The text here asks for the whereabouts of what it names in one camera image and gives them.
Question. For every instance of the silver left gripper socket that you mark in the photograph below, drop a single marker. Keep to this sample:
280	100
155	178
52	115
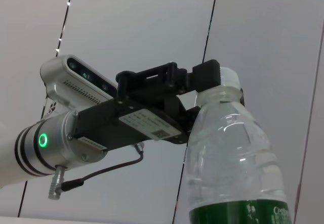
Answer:
138	147

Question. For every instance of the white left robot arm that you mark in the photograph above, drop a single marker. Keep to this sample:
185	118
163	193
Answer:
30	145

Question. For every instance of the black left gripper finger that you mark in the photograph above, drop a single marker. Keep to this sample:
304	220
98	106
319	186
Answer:
206	76
187	117

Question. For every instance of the clear green-label water bottle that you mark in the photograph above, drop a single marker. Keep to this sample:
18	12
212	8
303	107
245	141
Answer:
227	145

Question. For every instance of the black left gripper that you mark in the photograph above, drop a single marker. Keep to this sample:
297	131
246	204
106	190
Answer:
101	123

